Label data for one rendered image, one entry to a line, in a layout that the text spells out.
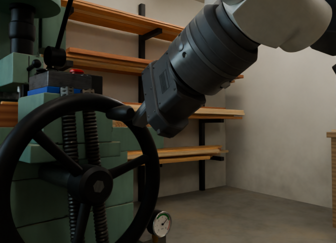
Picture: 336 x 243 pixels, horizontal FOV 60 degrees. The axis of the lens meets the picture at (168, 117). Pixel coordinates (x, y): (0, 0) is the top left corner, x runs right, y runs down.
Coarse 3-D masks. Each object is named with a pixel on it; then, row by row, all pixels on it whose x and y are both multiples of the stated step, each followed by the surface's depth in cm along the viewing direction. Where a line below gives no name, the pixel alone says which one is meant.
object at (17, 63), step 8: (8, 56) 68; (16, 56) 66; (24, 56) 67; (32, 56) 68; (40, 56) 70; (0, 64) 72; (8, 64) 67; (16, 64) 66; (24, 64) 67; (0, 72) 72; (8, 72) 67; (16, 72) 66; (24, 72) 67; (32, 72) 68; (0, 80) 72; (8, 80) 67; (16, 80) 66; (24, 80) 67; (8, 88) 76; (16, 88) 76
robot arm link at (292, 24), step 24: (216, 0) 37; (264, 0) 28; (288, 0) 28; (312, 0) 29; (192, 24) 33; (216, 24) 31; (240, 24) 30; (264, 24) 30; (288, 24) 30; (312, 24) 30; (216, 48) 31; (240, 48) 31; (288, 48) 33; (240, 72) 34
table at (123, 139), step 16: (0, 128) 53; (112, 128) 70; (128, 128) 73; (0, 144) 53; (32, 144) 50; (80, 144) 54; (112, 144) 59; (128, 144) 73; (160, 144) 81; (32, 160) 48; (48, 160) 50
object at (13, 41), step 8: (16, 8) 69; (24, 8) 70; (32, 8) 71; (16, 16) 69; (24, 16) 70; (32, 16) 72; (8, 24) 70; (16, 24) 69; (24, 24) 69; (32, 24) 71; (8, 32) 70; (16, 32) 69; (24, 32) 69; (32, 32) 71; (16, 40) 69; (24, 40) 70; (32, 40) 72; (16, 48) 69; (24, 48) 70; (32, 48) 72
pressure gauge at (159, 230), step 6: (156, 210) 73; (156, 216) 70; (162, 216) 72; (150, 222) 71; (156, 222) 71; (162, 222) 72; (168, 222) 73; (150, 228) 70; (156, 228) 71; (162, 228) 72; (168, 228) 73; (156, 234) 70; (162, 234) 72; (156, 240) 73
